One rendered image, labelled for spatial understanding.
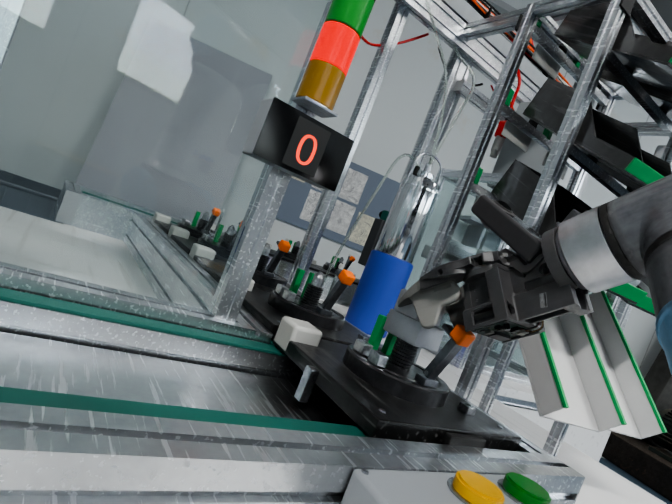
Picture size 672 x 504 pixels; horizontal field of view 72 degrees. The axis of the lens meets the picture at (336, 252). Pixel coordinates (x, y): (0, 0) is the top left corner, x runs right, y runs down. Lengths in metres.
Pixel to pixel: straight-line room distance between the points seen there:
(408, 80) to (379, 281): 3.49
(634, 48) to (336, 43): 0.48
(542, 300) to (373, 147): 4.17
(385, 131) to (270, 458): 4.41
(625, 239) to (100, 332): 0.51
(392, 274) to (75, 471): 1.32
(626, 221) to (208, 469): 0.37
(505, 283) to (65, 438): 0.40
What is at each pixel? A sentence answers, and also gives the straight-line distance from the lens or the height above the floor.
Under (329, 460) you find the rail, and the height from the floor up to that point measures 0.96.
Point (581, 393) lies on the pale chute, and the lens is 0.84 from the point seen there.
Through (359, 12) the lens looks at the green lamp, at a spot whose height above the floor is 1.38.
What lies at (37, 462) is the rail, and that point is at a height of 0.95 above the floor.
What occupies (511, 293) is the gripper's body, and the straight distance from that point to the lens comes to 0.51.
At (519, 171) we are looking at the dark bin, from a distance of 0.90.
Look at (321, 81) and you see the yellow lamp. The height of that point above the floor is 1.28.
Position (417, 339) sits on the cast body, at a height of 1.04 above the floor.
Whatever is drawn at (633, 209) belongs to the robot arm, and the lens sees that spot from 0.46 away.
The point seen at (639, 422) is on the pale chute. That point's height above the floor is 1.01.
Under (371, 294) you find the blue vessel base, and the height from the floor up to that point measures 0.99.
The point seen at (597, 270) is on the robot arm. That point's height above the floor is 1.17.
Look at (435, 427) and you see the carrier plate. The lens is 0.52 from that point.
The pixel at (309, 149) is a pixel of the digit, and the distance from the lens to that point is 0.58.
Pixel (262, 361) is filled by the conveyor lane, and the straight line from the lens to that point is 0.62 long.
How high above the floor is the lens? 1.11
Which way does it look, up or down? 1 degrees down
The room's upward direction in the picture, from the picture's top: 21 degrees clockwise
